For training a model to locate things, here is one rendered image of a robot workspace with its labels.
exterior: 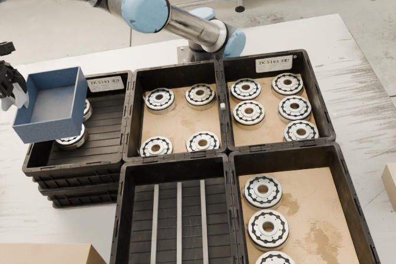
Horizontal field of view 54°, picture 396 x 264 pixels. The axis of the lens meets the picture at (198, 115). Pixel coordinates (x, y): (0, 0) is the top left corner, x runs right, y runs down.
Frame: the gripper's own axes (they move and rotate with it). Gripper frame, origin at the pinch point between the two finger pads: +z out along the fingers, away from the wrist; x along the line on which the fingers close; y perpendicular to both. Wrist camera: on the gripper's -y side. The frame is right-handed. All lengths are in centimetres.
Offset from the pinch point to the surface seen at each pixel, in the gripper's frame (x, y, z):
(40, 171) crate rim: -3.6, 9.0, 19.0
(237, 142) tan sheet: 53, 0, 34
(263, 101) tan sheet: 64, -16, 35
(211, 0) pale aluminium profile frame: 48, -196, 103
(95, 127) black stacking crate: 5.7, -14.3, 29.7
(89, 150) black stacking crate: 4.7, -4.5, 29.6
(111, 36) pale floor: -37, -187, 109
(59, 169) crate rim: 2.2, 9.1, 19.3
